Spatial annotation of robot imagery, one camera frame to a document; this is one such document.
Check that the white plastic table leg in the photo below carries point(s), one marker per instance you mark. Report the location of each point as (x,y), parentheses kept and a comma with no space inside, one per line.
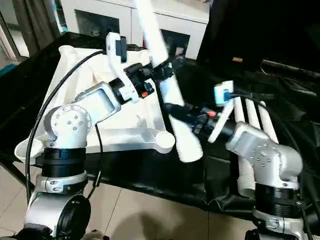
(155,37)
(251,110)
(246,180)
(266,117)

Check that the white plastic table top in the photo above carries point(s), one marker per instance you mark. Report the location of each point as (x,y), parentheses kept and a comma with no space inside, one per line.
(82,75)

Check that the small gold tag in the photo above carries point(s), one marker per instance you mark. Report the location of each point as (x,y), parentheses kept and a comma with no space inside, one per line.
(237,59)

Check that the black work mat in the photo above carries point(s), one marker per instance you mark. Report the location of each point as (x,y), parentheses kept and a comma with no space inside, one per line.
(150,180)

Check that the white glass-door cabinet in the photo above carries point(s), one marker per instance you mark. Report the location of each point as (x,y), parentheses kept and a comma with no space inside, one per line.
(100,10)

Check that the black backdrop cloth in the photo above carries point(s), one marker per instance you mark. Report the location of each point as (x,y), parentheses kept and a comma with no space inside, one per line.
(262,30)

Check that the teal fabric object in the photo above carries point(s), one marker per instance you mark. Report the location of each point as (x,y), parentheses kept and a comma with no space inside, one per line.
(8,70)

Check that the grey sliding door frame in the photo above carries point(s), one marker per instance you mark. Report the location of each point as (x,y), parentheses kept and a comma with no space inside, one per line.
(11,35)

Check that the black folding table frame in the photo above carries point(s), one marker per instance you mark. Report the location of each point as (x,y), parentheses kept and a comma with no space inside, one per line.
(15,172)

